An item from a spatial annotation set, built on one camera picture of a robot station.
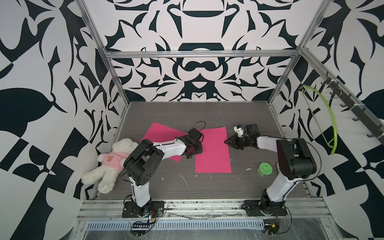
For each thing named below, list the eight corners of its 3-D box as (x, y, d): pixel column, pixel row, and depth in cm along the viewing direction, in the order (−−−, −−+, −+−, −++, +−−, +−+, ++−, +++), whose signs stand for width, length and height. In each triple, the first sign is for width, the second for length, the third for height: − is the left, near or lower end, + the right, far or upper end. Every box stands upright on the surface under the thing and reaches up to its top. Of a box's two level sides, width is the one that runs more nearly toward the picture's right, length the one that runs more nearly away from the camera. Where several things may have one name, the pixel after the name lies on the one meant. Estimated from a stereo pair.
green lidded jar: (258, 177, 86) (261, 174, 82) (255, 165, 90) (258, 162, 87) (270, 177, 86) (274, 174, 82) (266, 165, 90) (270, 162, 87)
